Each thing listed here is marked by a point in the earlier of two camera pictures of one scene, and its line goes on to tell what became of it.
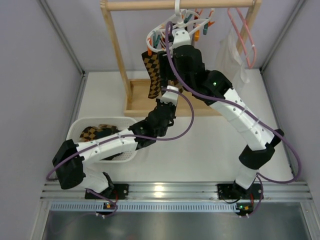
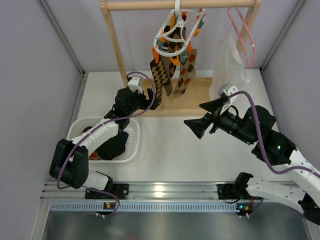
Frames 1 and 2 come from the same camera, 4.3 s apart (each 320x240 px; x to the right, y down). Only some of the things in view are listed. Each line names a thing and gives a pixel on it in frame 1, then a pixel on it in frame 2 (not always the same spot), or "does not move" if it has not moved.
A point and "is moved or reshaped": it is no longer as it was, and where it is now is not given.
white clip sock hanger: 182,26 is moved or reshaped
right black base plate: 233,191 does not move
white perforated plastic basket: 78,124 does not move
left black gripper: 166,108 -> 144,96
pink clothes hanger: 245,52 does not move
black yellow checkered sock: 152,65 is moved or reshaped
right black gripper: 165,62 -> 213,119
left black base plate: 114,191 does not move
